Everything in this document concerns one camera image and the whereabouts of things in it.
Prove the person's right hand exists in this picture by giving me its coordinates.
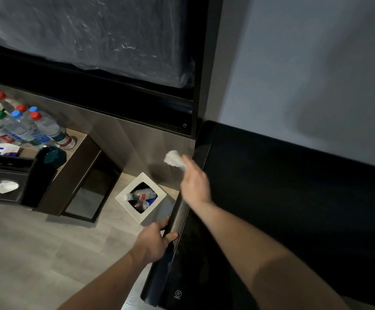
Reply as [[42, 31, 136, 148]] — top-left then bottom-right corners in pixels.
[[180, 155, 213, 208]]

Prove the person's left hand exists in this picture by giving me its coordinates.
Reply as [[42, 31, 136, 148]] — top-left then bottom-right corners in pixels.
[[132, 216, 179, 266]]

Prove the white tissue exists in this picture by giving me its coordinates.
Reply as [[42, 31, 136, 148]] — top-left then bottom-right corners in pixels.
[[164, 150, 187, 171]]

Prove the person's right forearm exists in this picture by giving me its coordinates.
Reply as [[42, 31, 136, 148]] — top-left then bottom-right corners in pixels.
[[192, 201, 351, 310]]

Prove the person's left forearm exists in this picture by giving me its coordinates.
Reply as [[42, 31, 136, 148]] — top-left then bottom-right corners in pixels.
[[56, 250, 149, 310]]

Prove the white square trash bin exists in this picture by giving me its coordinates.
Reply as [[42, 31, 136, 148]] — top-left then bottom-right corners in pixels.
[[115, 172, 175, 225]]

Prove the discarded clear plastic bottle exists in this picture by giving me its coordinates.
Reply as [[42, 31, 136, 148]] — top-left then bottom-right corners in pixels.
[[124, 188, 157, 202]]

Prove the brown wooden cabinet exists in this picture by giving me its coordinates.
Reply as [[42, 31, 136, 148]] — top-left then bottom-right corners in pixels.
[[0, 127, 103, 217]]

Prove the red and white drink can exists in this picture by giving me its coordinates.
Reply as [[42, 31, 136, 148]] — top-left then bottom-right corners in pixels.
[[60, 135, 77, 150]]

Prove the black kettle with teal lid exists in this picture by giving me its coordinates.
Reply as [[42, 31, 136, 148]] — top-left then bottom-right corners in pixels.
[[21, 145, 68, 208]]

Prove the plastic-wrapped television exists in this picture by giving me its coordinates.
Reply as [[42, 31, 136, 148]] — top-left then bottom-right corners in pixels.
[[0, 0, 197, 90]]

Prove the black tissue box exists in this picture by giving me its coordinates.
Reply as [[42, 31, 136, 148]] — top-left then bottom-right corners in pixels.
[[0, 169, 30, 204]]

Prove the group of plastic water bottles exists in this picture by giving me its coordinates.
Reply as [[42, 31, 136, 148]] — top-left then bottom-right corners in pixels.
[[0, 91, 68, 147]]

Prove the black tray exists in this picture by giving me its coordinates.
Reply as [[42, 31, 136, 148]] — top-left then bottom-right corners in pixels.
[[0, 152, 35, 171]]

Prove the white and blue packet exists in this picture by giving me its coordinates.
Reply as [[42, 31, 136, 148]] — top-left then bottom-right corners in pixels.
[[0, 143, 21, 157]]

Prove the black television wall frame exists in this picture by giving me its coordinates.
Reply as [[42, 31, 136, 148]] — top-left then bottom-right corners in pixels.
[[0, 0, 225, 139]]

